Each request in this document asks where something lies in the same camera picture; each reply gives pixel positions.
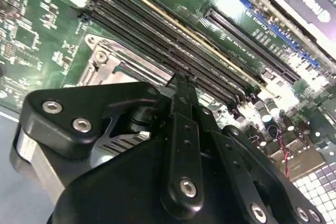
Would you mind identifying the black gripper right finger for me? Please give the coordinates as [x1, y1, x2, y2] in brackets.
[185, 74, 328, 224]

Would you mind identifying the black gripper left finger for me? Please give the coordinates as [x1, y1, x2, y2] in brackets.
[9, 73, 206, 220]

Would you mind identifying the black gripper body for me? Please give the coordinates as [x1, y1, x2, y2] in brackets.
[46, 138, 249, 224]

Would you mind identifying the CPU silver plate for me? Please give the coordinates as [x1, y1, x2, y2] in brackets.
[114, 62, 169, 88]

